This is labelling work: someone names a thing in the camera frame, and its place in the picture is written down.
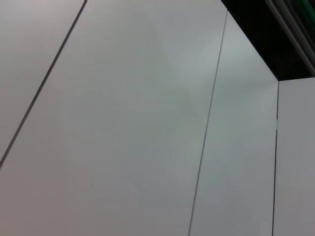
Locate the grey metal ceiling beam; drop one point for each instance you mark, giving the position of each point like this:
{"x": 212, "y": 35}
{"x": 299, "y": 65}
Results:
{"x": 292, "y": 37}

